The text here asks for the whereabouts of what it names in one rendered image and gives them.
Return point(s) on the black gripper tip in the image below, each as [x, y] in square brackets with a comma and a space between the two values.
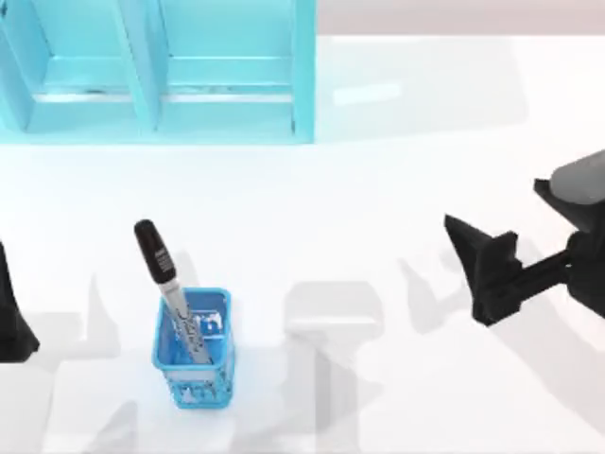
[12, 326]

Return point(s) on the pale grey rounded box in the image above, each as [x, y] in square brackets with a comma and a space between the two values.
[579, 179]

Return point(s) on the blue mesh pen basket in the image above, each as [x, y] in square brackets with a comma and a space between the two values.
[210, 378]

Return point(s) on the light blue rack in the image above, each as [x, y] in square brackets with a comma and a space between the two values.
[142, 57]

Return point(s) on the black and grey marker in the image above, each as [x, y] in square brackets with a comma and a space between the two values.
[156, 255]

